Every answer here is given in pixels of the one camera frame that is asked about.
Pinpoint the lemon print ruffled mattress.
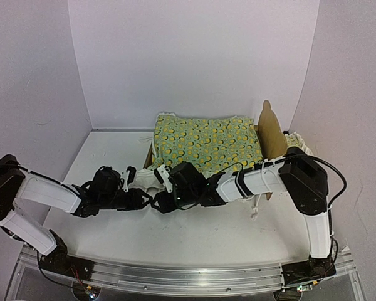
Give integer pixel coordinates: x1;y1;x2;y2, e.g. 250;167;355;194
148;113;263;178

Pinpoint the wooden pet bed frame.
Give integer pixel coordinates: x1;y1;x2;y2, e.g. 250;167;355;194
129;100;288;198

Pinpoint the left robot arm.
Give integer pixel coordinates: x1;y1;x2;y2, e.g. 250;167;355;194
0;154;152;256

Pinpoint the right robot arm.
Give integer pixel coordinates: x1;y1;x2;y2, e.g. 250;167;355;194
151;147;347;260

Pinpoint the small lemon print pillow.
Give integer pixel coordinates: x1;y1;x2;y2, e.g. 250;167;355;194
284;132;313;156

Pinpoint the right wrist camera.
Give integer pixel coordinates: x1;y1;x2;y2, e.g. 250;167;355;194
154;164;174;193

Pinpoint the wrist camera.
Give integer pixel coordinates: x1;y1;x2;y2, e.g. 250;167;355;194
120;166;137;193
154;164;174;193

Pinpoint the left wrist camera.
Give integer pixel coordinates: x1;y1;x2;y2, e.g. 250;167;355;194
120;166;137;193

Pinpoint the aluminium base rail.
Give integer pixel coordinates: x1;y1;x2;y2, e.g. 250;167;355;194
4;233;364;301

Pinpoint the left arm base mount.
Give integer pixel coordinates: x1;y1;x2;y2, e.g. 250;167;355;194
38;231;94;281

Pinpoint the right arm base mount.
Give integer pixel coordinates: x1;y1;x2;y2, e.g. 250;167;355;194
281;254;337;288

